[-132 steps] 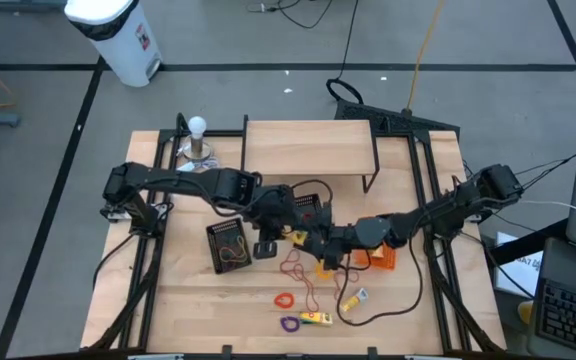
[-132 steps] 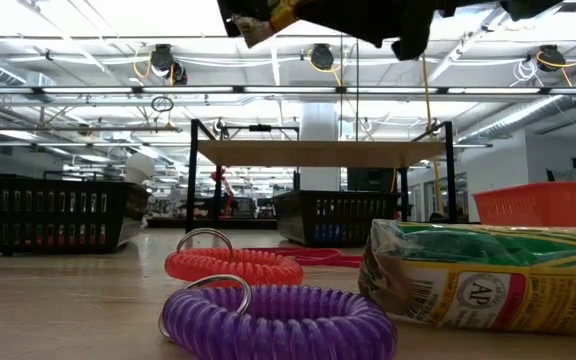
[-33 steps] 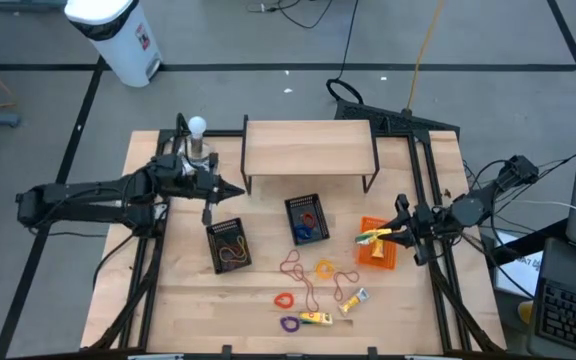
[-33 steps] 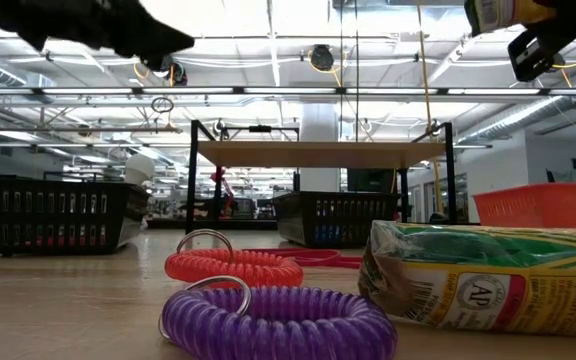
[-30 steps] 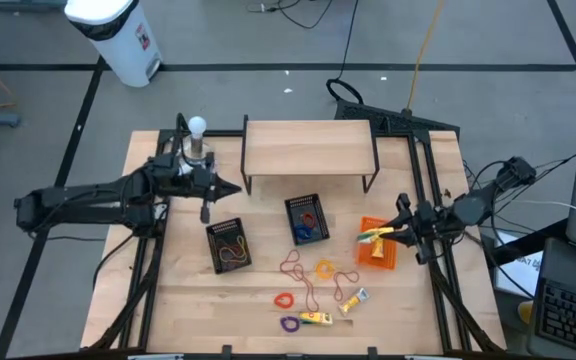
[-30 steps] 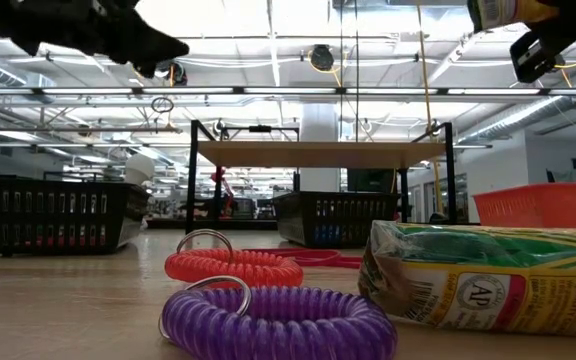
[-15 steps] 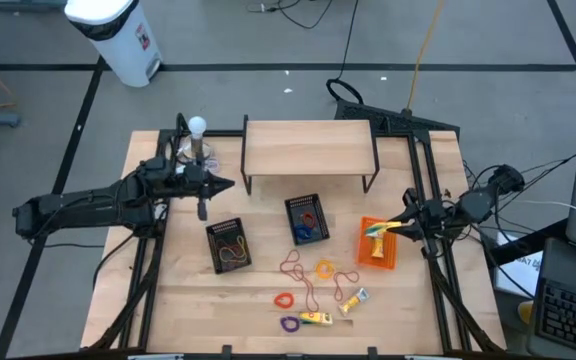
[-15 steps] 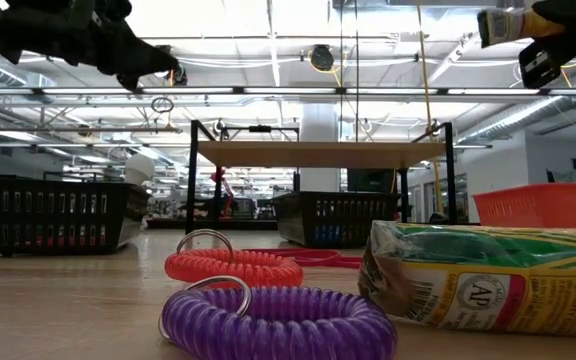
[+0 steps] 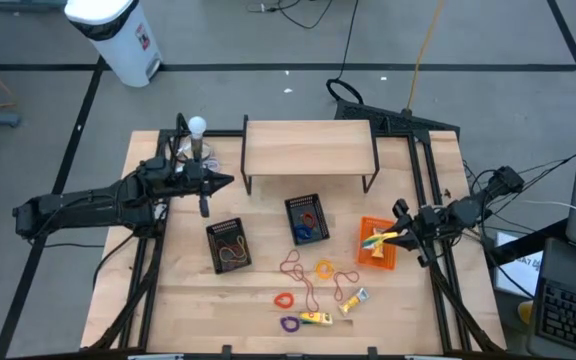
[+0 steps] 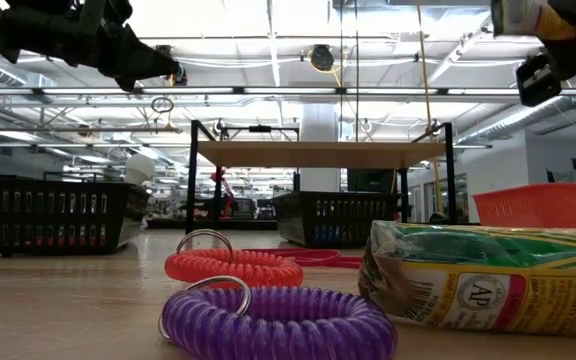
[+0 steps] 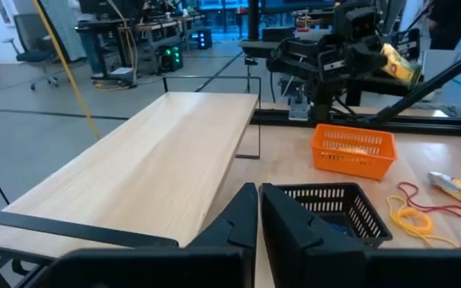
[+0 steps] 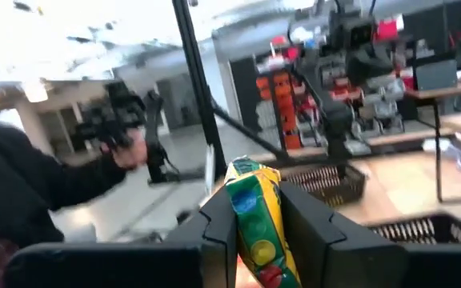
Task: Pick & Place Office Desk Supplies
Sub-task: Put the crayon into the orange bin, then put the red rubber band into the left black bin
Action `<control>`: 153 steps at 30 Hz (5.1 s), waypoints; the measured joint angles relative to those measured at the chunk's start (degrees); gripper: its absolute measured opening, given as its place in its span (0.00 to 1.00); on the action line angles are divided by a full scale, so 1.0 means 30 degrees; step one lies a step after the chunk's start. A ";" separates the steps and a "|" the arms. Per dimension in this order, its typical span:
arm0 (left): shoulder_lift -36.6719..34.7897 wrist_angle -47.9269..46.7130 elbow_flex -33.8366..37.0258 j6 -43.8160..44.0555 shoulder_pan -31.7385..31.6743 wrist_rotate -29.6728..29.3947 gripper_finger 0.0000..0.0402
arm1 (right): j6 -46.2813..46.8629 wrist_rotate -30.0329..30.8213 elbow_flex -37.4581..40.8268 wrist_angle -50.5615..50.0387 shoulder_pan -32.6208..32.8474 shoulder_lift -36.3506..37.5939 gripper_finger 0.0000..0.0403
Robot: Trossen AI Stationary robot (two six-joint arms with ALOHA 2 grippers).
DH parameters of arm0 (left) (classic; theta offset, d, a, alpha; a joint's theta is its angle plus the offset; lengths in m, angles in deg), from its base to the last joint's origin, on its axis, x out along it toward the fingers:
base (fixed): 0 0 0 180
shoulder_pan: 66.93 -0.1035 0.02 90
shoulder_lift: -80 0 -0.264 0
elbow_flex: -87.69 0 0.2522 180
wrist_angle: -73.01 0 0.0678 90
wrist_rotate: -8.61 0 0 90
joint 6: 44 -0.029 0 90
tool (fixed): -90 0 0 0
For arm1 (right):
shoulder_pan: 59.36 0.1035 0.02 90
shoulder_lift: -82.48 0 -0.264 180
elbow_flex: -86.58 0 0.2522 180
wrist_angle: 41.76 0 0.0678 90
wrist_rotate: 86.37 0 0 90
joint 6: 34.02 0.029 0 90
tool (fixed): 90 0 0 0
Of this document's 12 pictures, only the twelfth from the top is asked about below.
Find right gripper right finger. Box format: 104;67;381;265
279;182;408;288

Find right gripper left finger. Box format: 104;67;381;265
165;186;240;288

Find yellow green crayon box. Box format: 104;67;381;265
222;155;303;288

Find black plastic mesh basket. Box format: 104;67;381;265
277;162;367;209
367;213;461;247

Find person's hand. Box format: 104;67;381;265
101;126;150;171

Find background storage rack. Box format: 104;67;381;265
230;34;335;151

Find black handheld controller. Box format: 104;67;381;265
74;79;148;150

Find wooden shelf riser black legs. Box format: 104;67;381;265
404;79;461;204

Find person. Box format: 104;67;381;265
0;122;135;251

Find black rig frame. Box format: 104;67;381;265
172;0;291;181

